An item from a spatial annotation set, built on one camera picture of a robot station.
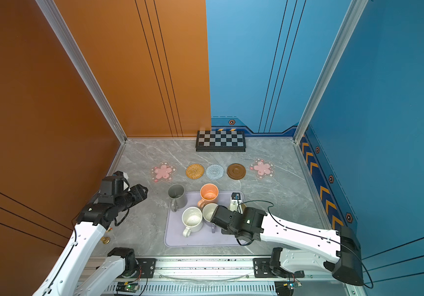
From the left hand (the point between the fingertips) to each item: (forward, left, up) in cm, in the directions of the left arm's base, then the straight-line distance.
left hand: (143, 189), depth 78 cm
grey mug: (+3, -12, -10) cm, 16 cm away
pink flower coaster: (+21, -1, -17) cm, 27 cm away
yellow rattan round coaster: (+20, -19, -15) cm, 32 cm away
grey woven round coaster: (+20, -30, -15) cm, 39 cm away
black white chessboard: (+43, -33, -13) cm, 56 cm away
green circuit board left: (-33, +3, -18) cm, 37 cm away
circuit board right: (-32, -59, -17) cm, 69 cm away
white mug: (-7, -20, -14) cm, 26 cm away
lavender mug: (-5, -27, -12) cm, 30 cm away
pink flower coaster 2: (+24, -58, -16) cm, 64 cm away
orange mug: (+6, -27, -15) cm, 32 cm away
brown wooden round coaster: (+20, -42, -15) cm, 49 cm away
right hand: (-13, -35, -5) cm, 38 cm away
